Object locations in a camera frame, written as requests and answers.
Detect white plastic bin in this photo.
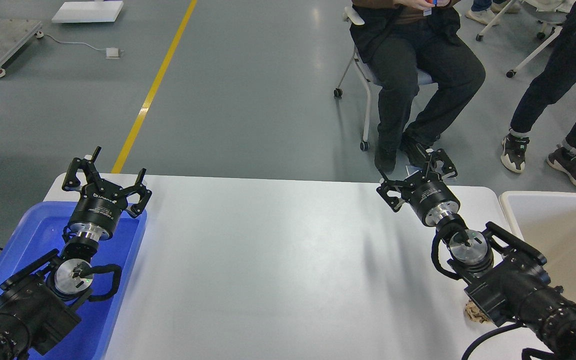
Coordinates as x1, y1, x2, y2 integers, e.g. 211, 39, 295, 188
499, 191, 576, 303

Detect seated person in black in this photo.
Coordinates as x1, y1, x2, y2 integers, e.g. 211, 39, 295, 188
350, 0, 486, 174

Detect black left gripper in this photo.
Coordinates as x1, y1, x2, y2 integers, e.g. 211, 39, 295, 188
61, 146, 152, 242

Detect white office chair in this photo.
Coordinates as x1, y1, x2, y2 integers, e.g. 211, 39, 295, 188
333, 6, 435, 152

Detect standing person dark trousers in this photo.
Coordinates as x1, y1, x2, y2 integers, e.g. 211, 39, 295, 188
500, 2, 576, 187

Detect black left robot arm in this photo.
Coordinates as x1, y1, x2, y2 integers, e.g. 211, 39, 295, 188
0, 146, 153, 360

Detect brown paper ball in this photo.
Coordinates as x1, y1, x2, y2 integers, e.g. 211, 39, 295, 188
464, 300, 492, 324

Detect blue plastic bin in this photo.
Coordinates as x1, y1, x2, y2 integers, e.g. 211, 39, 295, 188
0, 201, 147, 360

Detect white power adapter with cable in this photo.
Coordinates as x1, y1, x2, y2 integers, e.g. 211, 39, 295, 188
42, 32, 124, 60

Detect white flat board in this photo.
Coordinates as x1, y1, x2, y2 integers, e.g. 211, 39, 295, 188
51, 0, 124, 24

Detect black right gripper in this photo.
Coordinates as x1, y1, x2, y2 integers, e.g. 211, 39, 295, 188
376, 148, 461, 227

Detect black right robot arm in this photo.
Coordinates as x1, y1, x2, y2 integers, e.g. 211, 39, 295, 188
377, 148, 576, 360

